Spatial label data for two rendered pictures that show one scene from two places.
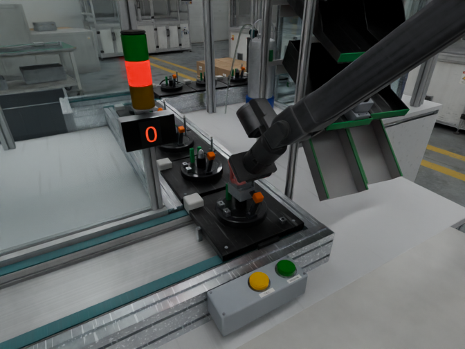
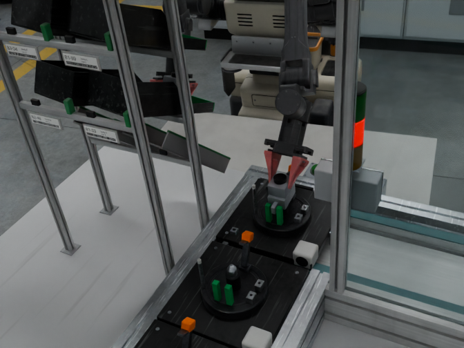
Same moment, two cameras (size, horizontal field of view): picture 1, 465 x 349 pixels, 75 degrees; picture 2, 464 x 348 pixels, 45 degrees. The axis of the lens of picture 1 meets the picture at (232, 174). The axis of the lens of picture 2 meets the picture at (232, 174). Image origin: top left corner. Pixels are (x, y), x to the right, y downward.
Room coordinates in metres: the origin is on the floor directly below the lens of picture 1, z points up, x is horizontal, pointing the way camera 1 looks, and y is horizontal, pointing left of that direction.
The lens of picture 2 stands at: (1.25, 0.80, 1.87)
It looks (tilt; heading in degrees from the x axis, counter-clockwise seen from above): 37 degrees down; 240
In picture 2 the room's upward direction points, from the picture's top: 6 degrees counter-clockwise
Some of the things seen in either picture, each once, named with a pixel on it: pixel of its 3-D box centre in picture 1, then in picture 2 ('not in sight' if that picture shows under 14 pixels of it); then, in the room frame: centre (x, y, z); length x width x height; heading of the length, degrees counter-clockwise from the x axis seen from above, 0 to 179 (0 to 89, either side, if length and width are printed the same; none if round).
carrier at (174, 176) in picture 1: (201, 160); (233, 278); (0.88, 0.10, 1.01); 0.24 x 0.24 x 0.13; 30
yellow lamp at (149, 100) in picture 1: (142, 95); not in sight; (0.67, 0.20, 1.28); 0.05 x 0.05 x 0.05
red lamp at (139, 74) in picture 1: (138, 72); not in sight; (0.67, 0.20, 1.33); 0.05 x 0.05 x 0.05
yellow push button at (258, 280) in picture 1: (259, 282); not in sight; (0.43, -0.06, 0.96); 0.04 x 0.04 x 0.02
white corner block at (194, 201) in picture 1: (193, 203); (305, 255); (0.70, 0.11, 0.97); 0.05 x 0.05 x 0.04; 30
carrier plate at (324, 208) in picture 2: (241, 214); (282, 219); (0.66, -0.02, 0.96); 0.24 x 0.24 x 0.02; 30
